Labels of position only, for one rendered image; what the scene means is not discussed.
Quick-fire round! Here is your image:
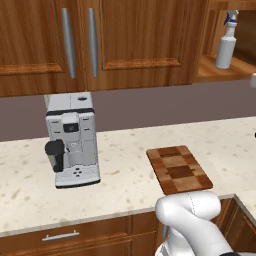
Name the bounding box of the checkered wooden cutting board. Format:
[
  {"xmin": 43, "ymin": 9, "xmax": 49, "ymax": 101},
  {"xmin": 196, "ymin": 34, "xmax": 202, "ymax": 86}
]
[{"xmin": 145, "ymin": 145, "xmax": 214, "ymax": 196}]

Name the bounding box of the wooden base cabinet door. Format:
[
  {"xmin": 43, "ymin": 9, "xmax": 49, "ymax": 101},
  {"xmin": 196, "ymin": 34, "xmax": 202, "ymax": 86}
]
[{"xmin": 130, "ymin": 211, "xmax": 166, "ymax": 256}]

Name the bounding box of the open wooden cabinet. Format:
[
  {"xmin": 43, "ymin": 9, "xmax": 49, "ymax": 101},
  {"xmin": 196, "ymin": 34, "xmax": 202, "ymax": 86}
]
[{"xmin": 193, "ymin": 0, "xmax": 256, "ymax": 84}]

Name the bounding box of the white spray bottle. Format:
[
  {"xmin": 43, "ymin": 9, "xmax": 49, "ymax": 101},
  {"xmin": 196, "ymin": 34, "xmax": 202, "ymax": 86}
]
[{"xmin": 214, "ymin": 9, "xmax": 240, "ymax": 70}]

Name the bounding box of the wooden corner base cabinet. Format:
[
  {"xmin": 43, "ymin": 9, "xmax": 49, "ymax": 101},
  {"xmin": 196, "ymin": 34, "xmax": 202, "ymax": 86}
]
[{"xmin": 211, "ymin": 196, "xmax": 256, "ymax": 254}]

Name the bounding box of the white coffee machine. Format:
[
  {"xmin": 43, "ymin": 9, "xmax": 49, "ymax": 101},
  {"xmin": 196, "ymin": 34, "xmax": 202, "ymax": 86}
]
[{"xmin": 44, "ymin": 92, "xmax": 102, "ymax": 190}]

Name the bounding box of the wooden drawer front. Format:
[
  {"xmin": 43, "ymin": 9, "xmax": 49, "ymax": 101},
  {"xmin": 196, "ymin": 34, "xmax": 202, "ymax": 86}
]
[{"xmin": 0, "ymin": 215, "xmax": 134, "ymax": 256}]

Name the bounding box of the silver cabinet door handle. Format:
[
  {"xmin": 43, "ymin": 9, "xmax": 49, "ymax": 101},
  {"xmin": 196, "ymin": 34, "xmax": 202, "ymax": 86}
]
[
  {"xmin": 61, "ymin": 7, "xmax": 77, "ymax": 80},
  {"xmin": 87, "ymin": 7, "xmax": 100, "ymax": 79}
]

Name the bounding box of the silver drawer handle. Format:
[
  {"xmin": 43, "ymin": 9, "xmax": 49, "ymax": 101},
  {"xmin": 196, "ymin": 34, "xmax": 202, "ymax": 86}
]
[{"xmin": 41, "ymin": 230, "xmax": 81, "ymax": 243}]

